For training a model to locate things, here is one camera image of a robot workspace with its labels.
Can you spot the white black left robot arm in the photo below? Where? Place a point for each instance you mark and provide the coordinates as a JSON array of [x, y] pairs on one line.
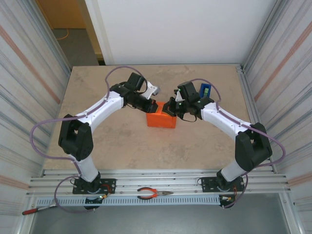
[[85, 131]]

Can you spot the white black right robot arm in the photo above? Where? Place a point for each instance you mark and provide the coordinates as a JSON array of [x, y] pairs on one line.
[[241, 141]]

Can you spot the blue tape dispenser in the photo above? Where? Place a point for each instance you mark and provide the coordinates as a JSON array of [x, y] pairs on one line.
[[206, 90]]

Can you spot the yellow power connector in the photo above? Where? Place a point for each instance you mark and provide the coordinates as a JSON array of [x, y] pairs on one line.
[[103, 196], [229, 199]]

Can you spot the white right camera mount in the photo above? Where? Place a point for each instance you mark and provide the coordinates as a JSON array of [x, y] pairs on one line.
[[180, 97]]

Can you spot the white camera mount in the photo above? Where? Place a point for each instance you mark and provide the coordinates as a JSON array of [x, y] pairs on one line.
[[149, 89], [180, 97]]

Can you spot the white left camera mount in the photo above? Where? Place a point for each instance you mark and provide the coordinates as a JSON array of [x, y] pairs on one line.
[[149, 89]]

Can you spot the white door frame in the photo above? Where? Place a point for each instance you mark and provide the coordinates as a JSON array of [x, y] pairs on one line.
[[100, 31]]

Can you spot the aluminium rail frame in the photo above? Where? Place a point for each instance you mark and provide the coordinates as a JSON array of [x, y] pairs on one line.
[[158, 176]]

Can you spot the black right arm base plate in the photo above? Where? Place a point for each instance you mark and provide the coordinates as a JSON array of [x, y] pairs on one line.
[[209, 182]]

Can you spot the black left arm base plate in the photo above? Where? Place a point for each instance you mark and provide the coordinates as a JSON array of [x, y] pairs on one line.
[[109, 182]]

